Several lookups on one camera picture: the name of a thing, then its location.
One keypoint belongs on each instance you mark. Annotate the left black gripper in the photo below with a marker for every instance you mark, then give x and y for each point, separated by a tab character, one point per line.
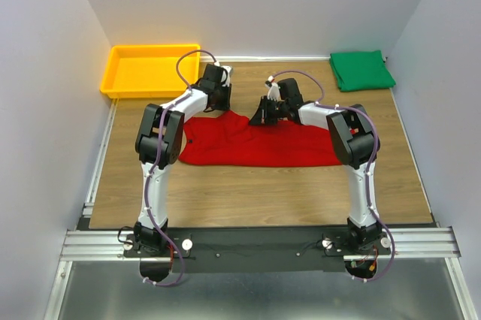
226	104

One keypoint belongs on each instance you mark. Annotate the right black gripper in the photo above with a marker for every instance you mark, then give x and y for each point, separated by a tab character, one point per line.
261	117

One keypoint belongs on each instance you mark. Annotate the red t shirt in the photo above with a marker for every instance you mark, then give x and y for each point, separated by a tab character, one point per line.
230	140

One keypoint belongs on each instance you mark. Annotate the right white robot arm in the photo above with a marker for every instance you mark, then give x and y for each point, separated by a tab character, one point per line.
355	142

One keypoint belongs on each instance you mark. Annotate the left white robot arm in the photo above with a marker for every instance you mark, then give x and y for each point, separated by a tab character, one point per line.
158	145

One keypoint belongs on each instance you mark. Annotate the yellow plastic tray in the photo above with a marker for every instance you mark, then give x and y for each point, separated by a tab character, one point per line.
149	71

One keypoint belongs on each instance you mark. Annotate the folded green t shirt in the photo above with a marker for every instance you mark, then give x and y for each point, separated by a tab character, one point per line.
361	70

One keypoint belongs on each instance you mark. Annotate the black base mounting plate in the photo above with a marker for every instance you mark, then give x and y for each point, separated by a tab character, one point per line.
255	250

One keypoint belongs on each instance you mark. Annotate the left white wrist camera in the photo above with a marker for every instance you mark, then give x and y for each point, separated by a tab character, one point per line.
226	75

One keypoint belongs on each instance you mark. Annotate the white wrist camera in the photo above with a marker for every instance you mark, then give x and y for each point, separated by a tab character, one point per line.
226	75
273	93

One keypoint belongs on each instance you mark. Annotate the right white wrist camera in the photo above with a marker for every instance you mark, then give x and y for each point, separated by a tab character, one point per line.
273	93

